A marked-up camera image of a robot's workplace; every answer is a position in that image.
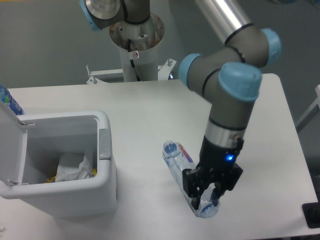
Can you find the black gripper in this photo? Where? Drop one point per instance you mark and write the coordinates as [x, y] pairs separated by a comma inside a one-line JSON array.
[[216, 165]]

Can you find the clear plastic water bottle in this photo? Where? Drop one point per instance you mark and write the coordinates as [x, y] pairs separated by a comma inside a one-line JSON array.
[[177, 160]]

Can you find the white plastic bag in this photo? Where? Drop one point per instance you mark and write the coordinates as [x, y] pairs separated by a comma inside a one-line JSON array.
[[74, 166]]

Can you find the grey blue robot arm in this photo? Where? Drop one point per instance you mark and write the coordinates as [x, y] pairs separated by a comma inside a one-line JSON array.
[[229, 80]]

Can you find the colourful trash in bin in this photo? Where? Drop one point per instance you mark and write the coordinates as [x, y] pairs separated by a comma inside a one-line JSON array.
[[53, 179]]

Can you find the white plastic trash can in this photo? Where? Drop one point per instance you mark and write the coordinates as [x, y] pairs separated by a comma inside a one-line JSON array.
[[30, 150]]

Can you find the black device at table edge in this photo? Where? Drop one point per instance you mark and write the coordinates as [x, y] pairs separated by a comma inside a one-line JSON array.
[[311, 213]]

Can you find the blue labelled bottle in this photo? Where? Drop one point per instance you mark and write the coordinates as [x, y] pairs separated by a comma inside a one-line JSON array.
[[10, 102]]

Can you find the white metal base frame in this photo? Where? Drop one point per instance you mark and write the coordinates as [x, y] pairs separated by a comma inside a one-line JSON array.
[[164, 72]]

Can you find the white frame right edge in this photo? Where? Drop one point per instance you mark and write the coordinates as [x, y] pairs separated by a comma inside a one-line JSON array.
[[310, 112]]

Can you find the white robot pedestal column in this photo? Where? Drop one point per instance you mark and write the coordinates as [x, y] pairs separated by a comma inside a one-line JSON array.
[[138, 46]]

